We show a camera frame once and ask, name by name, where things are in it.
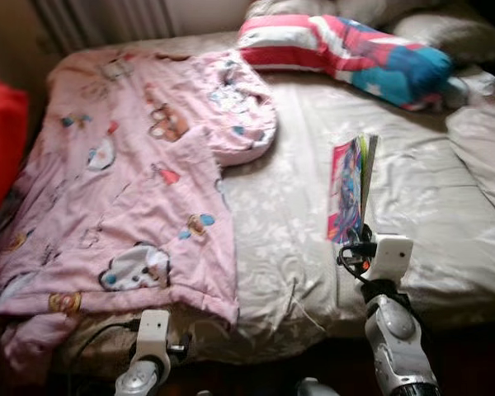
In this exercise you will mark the grey striped curtain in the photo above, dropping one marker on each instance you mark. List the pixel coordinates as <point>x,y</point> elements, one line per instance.
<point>99,21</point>

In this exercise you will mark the large beige pillow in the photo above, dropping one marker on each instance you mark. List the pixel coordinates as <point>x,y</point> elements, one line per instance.
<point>487,148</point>

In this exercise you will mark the red white blue bolster pillow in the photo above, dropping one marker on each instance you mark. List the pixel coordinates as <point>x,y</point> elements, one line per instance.
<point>346,54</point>

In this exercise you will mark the colourful anime comic book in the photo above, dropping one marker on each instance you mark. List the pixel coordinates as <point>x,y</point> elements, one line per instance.
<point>346,190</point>

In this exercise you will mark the red fabric sofa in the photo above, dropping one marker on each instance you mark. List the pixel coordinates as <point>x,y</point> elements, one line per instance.
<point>2,140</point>

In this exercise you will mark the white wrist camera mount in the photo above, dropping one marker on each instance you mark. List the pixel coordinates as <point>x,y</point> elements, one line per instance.
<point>393,257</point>
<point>153,334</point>

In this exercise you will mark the white crumpled cloth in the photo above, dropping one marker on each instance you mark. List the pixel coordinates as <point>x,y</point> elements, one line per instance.
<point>477,87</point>

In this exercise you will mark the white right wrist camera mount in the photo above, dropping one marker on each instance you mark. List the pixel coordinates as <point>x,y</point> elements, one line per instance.
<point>393,257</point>

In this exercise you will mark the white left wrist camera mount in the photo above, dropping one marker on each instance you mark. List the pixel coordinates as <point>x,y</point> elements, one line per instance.
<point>153,334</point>

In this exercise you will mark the pink cartoon print quilt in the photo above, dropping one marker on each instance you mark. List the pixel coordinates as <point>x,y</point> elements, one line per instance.
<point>124,190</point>

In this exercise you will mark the bed with beige floral sheet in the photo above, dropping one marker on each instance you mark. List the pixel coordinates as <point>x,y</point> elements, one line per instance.
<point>412,214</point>

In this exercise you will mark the dark beige pillow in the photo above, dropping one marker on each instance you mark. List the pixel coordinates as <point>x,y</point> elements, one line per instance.
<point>375,10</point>

